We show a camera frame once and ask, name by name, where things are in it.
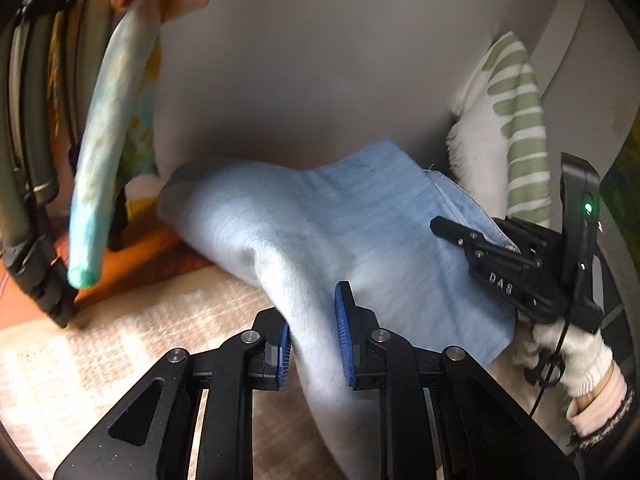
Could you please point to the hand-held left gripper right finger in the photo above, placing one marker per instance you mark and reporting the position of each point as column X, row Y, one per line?
column 344, row 330

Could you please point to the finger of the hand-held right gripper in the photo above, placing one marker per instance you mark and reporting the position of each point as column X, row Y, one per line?
column 475, row 242
column 527, row 237

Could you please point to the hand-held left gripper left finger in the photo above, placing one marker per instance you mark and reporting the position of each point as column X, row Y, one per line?
column 284, row 355

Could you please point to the light blue denim pants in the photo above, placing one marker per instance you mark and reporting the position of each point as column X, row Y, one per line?
column 260, row 220

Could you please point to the person's right forearm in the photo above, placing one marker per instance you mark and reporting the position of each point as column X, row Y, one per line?
column 600, row 410

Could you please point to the person's right hand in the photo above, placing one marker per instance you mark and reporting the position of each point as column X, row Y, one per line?
column 585, row 360

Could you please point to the green yellow patterned cloth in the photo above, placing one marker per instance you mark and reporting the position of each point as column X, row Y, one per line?
column 620, row 180

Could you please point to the green white striped pillow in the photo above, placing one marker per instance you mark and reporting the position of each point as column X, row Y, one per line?
column 525, row 150

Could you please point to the white fluffy pillow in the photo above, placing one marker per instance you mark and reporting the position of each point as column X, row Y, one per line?
column 480, row 150

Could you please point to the orange mattress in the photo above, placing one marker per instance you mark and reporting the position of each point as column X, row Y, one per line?
column 165, row 255

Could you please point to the white beige checked blanket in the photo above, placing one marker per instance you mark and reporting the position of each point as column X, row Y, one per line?
column 125, row 320

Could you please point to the light blue hanging cloth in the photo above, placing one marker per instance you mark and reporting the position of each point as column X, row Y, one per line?
column 100, row 170

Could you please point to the yellow patterned hanging cloth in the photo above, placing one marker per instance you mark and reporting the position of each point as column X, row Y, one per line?
column 142, row 125

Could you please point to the black grey folded frame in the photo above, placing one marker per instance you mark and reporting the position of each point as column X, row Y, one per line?
column 30, row 160

